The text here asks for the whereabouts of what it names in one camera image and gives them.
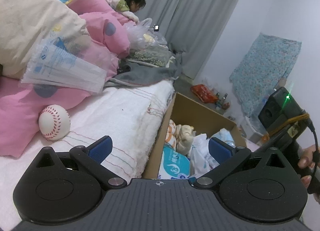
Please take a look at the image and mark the white red-stitched baseball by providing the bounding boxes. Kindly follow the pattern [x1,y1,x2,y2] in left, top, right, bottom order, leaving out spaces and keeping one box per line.
[38,105,71,141]

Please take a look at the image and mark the child with dark hair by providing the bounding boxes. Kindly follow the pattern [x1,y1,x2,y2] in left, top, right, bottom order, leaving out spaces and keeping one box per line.
[105,0,146,23]

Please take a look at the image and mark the blue face mask pack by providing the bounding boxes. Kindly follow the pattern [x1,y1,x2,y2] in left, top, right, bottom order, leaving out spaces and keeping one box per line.
[212,128,236,148]

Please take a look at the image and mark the grey green quilt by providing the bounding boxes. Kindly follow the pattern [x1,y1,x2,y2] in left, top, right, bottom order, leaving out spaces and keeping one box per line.
[104,45,182,88]

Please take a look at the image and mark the cream plush bundle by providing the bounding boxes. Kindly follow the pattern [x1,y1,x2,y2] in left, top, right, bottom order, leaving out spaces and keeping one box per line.
[1,0,91,79]

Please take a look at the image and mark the grey window curtain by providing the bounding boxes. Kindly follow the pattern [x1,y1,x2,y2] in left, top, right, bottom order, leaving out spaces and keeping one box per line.
[139,0,238,79]

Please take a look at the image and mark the pink floral blanket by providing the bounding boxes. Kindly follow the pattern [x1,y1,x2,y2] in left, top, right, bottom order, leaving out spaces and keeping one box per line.
[1,0,130,158]

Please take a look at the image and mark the cream cloth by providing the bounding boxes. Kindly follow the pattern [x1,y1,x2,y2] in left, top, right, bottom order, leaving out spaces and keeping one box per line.
[175,125,195,156]

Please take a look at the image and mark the wet wipes pack blue dots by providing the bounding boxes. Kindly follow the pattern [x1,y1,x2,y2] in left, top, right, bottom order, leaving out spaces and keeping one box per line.
[157,145,190,180]

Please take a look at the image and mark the white plastic bag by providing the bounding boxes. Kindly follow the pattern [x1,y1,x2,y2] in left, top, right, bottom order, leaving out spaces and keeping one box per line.
[124,18,167,50]

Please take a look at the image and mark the clear plastic package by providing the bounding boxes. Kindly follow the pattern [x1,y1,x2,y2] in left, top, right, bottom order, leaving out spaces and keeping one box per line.
[20,40,107,94]

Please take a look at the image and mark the teal patterned wall cloth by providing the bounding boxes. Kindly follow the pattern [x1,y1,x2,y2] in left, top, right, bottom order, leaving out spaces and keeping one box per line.
[229,33,302,117]

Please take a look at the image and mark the orange striped towel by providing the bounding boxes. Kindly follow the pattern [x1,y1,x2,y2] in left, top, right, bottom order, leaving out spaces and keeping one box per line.
[165,119,177,150]

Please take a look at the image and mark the red snack bag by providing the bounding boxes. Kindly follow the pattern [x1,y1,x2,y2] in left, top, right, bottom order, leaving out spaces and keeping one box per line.
[190,84,218,104]

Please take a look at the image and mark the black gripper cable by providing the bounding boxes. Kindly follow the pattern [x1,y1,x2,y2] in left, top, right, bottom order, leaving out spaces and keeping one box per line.
[298,112,320,166]

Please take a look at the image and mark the white water dispenser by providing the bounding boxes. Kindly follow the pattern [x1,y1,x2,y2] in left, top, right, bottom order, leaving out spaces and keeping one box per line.
[240,117,266,144]

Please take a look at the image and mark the person's right hand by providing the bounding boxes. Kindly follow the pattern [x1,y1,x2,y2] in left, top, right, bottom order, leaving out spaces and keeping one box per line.
[298,145,316,188]

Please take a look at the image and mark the small bottles on floor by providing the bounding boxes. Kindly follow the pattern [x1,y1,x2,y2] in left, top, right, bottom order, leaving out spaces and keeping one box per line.
[215,92,231,111]

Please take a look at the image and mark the brown cardboard box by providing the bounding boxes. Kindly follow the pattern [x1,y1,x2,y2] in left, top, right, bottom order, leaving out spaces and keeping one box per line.
[141,91,249,180]

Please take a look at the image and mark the cotton swab bag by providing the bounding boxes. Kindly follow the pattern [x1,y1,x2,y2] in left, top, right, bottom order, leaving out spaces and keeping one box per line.
[189,134,219,182]

